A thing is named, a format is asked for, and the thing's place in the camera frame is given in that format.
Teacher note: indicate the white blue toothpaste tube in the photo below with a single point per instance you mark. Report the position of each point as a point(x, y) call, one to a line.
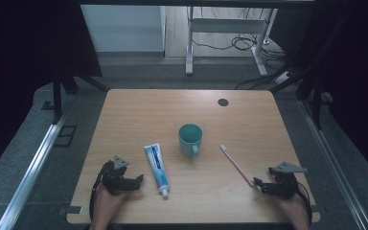
point(158, 166)

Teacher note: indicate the black round table grommet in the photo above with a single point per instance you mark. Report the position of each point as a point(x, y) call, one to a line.
point(223, 102)

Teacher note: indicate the white power strip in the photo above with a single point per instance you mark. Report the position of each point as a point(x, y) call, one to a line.
point(283, 77)

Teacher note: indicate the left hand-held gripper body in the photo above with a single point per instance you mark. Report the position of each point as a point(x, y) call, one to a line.
point(113, 179)

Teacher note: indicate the dark curtain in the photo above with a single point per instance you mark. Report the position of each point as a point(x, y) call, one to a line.
point(19, 64)
point(354, 64)

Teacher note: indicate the teal green cup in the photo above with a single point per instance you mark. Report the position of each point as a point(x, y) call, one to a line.
point(185, 148)

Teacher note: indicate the black square floor frame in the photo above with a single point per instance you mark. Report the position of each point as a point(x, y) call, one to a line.
point(57, 135)

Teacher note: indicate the black metal stand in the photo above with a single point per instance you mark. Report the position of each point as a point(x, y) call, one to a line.
point(316, 105)
point(57, 102)

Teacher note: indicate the person's left hand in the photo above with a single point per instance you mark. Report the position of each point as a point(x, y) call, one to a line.
point(107, 204)

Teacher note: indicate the white panel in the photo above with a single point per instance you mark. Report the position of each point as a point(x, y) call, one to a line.
point(121, 28)

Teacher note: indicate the aluminium floor rail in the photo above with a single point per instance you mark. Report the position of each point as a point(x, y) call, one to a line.
point(335, 166)
point(32, 169)

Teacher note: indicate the person's right hand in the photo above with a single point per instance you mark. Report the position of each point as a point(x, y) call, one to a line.
point(295, 211)

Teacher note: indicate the white metal desk frame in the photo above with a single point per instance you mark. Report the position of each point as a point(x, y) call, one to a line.
point(226, 25)

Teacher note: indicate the pink toothbrush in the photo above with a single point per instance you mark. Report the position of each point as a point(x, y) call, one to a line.
point(236, 164)

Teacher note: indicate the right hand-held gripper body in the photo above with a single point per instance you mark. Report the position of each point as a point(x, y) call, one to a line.
point(286, 185)

